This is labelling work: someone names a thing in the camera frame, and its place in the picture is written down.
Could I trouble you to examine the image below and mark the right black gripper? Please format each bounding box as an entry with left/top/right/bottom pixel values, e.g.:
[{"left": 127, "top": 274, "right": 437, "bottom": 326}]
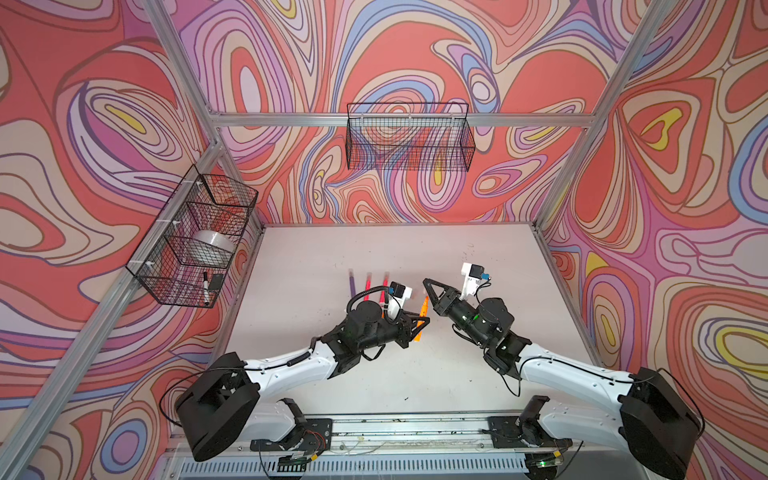
[{"left": 423, "top": 278, "right": 489, "bottom": 348}]

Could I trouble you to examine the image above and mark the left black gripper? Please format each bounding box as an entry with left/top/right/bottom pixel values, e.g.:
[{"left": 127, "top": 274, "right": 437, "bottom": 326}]
[{"left": 355, "top": 313, "right": 430, "bottom": 356}]

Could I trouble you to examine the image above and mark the purple highlighter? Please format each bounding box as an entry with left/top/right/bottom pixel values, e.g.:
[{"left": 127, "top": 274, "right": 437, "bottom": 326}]
[{"left": 348, "top": 269, "right": 357, "bottom": 297}]

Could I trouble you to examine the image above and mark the orange highlighter top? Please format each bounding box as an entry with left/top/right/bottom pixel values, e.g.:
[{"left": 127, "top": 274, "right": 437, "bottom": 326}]
[{"left": 413, "top": 296, "right": 429, "bottom": 342}]

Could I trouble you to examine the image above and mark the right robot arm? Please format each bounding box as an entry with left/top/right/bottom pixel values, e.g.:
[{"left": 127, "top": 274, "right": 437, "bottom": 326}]
[{"left": 423, "top": 278, "right": 704, "bottom": 479}]

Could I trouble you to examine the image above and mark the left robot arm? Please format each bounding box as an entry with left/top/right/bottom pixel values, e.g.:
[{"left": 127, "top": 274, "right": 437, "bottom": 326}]
[{"left": 173, "top": 301, "right": 430, "bottom": 462}]

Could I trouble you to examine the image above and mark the black marker in basket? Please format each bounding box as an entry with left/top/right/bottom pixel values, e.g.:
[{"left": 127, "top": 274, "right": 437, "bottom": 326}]
[{"left": 202, "top": 271, "right": 211, "bottom": 306}]

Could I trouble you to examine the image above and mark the white tape roll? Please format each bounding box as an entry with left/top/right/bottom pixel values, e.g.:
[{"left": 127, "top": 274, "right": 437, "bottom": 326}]
[{"left": 192, "top": 230, "right": 236, "bottom": 256}]

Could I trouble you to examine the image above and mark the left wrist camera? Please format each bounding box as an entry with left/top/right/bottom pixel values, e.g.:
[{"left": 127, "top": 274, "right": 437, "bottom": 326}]
[{"left": 387, "top": 281, "right": 412, "bottom": 320}]

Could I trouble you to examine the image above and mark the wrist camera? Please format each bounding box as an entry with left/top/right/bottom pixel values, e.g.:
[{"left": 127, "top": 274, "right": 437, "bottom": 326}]
[
  {"left": 460, "top": 262, "right": 491, "bottom": 300},
  {"left": 387, "top": 281, "right": 412, "bottom": 320}
]

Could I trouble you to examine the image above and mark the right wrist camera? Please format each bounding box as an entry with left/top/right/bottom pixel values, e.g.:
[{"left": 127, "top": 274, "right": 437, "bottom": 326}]
[{"left": 460, "top": 262, "right": 491, "bottom": 300}]

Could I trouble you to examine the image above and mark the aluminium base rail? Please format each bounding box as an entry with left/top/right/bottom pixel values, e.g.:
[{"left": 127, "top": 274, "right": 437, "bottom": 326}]
[{"left": 173, "top": 410, "right": 649, "bottom": 457}]

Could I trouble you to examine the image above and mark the back black wire basket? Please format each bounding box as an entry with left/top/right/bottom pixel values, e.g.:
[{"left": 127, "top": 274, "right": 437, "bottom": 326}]
[{"left": 345, "top": 100, "right": 476, "bottom": 172}]

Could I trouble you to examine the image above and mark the black wire basket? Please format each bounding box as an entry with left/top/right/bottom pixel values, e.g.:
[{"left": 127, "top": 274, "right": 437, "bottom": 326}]
[
  {"left": 126, "top": 166, "right": 258, "bottom": 309},
  {"left": 345, "top": 100, "right": 476, "bottom": 172}
]

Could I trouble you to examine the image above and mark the left black wire basket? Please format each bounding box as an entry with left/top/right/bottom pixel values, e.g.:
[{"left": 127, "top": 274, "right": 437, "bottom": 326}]
[{"left": 126, "top": 166, "right": 258, "bottom": 309}]

